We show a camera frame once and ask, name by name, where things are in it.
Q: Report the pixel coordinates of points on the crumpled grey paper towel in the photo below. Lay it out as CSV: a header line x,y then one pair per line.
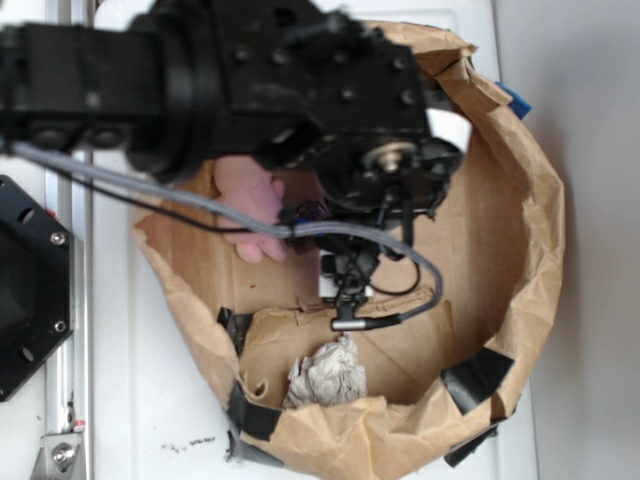
x,y
332,376

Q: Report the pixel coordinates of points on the dark brown rock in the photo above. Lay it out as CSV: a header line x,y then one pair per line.
x,y
307,211

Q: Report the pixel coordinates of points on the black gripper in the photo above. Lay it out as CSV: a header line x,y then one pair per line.
x,y
308,90

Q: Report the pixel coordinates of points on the blue tape strip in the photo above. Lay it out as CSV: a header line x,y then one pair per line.
x,y
518,104

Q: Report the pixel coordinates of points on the aluminium extrusion rail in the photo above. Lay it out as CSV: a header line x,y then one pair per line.
x,y
64,450

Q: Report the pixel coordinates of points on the pink plush bunny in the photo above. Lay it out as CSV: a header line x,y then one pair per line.
x,y
245,186

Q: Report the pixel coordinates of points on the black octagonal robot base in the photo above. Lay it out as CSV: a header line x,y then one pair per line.
x,y
34,287

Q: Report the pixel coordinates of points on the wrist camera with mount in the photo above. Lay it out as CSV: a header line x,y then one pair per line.
x,y
346,267

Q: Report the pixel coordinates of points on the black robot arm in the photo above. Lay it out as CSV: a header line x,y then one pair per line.
x,y
151,90

